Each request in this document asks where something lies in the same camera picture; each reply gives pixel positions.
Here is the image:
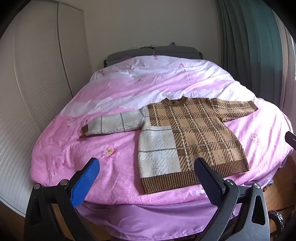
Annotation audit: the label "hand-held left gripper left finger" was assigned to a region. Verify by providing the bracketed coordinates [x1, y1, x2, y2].
[24, 158, 102, 241]

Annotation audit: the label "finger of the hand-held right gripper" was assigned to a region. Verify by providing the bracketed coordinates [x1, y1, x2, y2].
[285, 131, 296, 150]

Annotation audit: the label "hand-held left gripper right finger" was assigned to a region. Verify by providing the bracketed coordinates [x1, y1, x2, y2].
[194, 158, 270, 241]

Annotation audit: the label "brown beige plaid knit sweater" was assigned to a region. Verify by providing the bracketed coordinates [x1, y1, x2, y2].
[80, 96, 259, 194]

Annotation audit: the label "purple bed sheet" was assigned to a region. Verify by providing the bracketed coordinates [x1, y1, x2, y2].
[75, 185, 269, 241]

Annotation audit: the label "black ribbed round object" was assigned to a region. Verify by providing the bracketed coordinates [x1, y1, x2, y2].
[268, 210, 285, 233]

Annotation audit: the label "pink white floral duvet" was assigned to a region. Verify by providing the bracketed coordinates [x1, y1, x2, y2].
[30, 55, 294, 207]

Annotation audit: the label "green curtain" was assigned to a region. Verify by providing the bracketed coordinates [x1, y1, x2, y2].
[214, 0, 296, 112]

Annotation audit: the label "white wardrobe doors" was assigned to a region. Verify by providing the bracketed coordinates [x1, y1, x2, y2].
[0, 0, 93, 218]

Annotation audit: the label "grey padded bed headboard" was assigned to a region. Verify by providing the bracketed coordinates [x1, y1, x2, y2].
[103, 46, 204, 67]

